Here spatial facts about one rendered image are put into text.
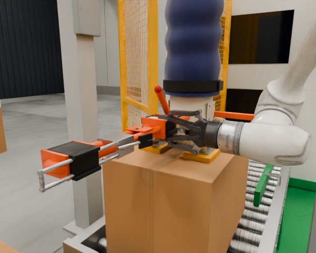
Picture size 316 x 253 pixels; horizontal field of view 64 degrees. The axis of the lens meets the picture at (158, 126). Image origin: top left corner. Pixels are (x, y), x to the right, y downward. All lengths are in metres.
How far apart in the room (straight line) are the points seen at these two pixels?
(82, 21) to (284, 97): 1.38
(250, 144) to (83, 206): 1.65
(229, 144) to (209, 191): 0.15
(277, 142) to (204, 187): 0.24
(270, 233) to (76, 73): 1.44
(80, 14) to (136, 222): 1.32
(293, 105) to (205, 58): 0.34
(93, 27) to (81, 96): 0.47
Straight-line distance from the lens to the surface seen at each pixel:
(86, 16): 1.83
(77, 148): 0.53
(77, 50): 1.81
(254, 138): 0.65
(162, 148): 0.94
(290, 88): 0.73
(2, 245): 1.32
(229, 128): 0.68
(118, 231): 1.00
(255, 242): 1.26
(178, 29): 0.93
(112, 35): 12.48
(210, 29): 0.94
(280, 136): 0.65
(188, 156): 0.88
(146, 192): 0.84
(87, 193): 2.02
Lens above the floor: 1.26
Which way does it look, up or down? 13 degrees down
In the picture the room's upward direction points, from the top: straight up
